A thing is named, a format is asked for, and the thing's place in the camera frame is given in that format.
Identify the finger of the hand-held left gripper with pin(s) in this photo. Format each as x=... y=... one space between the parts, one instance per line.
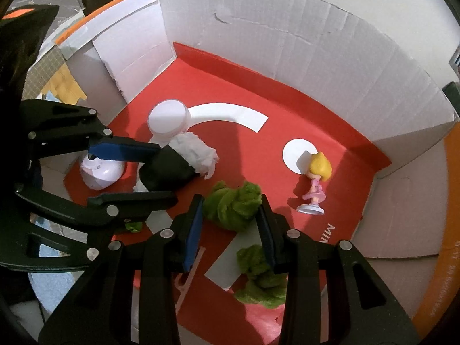
x=115 y=150
x=136 y=199

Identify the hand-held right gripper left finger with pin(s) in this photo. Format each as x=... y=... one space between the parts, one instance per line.
x=192 y=237

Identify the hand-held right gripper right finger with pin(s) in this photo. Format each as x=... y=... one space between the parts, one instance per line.
x=266 y=239

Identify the green foil wrapper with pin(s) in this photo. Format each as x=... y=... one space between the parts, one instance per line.
x=133 y=226

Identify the black and white plush toy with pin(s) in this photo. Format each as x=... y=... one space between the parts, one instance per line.
x=169 y=172

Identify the pink plastic clothespin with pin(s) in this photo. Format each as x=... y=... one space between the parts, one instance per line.
x=185 y=284

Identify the green yarn scrunchie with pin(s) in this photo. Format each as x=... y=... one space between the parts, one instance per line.
x=233 y=205
x=258 y=287

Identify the orange cardboard box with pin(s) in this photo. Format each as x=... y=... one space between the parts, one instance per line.
x=323 y=79

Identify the pink egg-shaped toy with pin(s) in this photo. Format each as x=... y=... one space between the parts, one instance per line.
x=104 y=174

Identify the dark-haired figurine on round base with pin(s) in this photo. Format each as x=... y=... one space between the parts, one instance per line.
x=169 y=118

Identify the blonde figurine in pink dress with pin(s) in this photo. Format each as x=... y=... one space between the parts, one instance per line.
x=318 y=167

